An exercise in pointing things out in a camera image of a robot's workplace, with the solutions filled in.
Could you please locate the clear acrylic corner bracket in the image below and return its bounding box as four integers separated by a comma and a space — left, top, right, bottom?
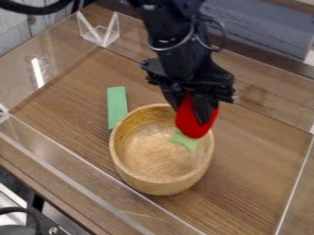
76, 11, 121, 48

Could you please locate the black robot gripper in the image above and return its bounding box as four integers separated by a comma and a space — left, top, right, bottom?
139, 49, 238, 126

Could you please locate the green rectangular block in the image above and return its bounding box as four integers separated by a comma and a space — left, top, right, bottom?
107, 86, 127, 130

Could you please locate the black cable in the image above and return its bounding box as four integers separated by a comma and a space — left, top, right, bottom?
0, 207, 42, 235

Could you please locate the black metal bracket with screw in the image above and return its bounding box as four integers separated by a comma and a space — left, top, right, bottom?
27, 194, 71, 235

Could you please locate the clear acrylic table enclosure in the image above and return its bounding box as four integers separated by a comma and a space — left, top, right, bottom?
0, 6, 314, 235

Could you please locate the light wooden bowl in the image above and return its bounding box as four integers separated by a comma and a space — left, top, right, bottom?
110, 104, 215, 196

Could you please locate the red plush strawberry toy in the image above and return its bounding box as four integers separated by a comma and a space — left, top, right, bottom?
169, 93, 221, 153

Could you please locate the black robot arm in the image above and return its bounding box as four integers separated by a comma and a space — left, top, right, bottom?
127, 0, 235, 127

